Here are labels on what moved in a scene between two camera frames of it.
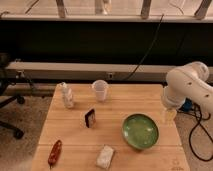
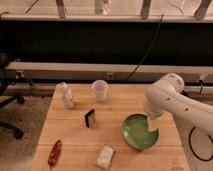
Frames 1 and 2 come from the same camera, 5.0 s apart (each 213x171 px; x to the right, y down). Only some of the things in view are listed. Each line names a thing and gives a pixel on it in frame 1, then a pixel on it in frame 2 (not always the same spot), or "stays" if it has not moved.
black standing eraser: [90, 119] stays
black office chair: [6, 99] stays
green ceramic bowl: [140, 130] stays
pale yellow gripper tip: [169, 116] -> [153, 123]
